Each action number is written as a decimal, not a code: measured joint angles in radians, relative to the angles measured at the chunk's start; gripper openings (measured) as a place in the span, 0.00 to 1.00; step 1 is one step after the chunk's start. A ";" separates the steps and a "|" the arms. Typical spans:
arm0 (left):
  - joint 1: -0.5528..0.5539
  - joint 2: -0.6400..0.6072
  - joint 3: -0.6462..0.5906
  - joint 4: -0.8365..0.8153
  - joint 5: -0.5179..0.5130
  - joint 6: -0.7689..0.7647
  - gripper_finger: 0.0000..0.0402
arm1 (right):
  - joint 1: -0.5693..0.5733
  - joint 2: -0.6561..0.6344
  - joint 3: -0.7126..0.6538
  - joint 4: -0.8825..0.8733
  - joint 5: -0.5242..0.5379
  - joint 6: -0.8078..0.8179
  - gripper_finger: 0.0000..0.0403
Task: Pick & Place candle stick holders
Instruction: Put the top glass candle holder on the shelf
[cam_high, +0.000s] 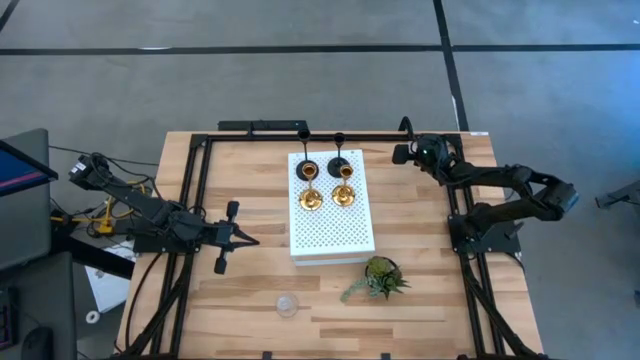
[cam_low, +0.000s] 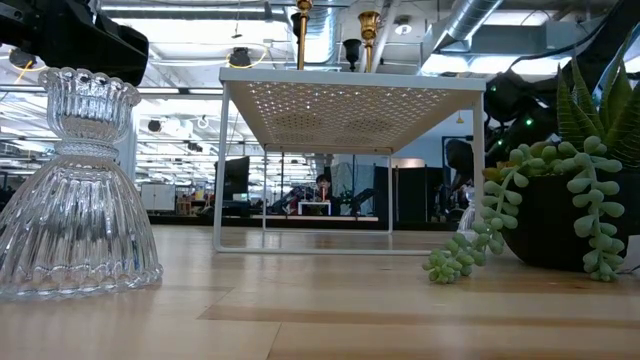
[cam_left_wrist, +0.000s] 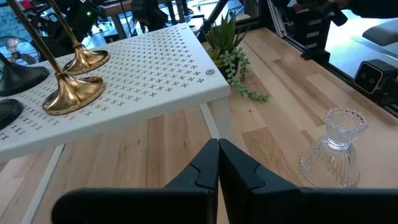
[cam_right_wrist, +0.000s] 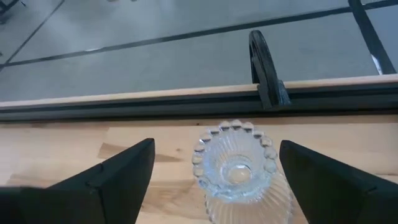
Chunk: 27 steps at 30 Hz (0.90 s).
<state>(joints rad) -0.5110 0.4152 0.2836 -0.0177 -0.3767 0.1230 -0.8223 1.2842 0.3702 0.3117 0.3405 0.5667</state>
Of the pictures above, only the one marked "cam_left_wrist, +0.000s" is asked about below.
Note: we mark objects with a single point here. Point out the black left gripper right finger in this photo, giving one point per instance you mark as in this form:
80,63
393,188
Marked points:
311,208

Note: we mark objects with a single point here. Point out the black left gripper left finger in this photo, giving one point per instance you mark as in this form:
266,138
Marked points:
140,208

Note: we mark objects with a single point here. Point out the clear ribbed glass candle holder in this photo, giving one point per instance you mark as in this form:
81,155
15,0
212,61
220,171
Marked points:
329,165

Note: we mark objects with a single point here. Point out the gold candlestick holder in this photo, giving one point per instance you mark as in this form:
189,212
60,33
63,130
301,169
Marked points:
85,60
71,93

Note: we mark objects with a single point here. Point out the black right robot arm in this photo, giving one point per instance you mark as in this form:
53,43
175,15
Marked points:
77,21

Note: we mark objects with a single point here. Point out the trailing green bead succulent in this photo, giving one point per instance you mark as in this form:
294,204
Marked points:
236,84

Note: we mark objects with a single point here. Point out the white perforated metal shelf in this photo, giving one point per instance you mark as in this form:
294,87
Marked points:
140,62

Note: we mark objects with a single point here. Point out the black table clamp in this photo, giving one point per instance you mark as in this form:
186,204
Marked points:
315,56

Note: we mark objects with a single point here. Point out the black plant pot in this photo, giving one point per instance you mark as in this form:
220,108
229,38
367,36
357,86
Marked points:
223,73

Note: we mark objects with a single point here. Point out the black device with silver labels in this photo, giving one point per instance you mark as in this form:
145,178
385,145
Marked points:
300,34

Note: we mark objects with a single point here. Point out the grey chair armrest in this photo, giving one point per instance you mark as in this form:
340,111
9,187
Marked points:
382,32

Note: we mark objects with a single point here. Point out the spiky green succulent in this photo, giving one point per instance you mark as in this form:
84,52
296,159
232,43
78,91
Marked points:
225,37

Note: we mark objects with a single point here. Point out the white aluminium bar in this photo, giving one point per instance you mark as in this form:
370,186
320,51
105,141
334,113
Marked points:
276,18

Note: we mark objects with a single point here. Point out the round caged fan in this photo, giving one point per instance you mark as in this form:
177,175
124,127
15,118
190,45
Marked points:
18,49

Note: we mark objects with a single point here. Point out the person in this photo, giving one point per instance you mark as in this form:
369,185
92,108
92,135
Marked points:
373,7

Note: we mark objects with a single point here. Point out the black table-level camera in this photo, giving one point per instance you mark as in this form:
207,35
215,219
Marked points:
368,77

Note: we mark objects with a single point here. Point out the black diagonal frame brace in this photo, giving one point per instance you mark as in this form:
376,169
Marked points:
214,15

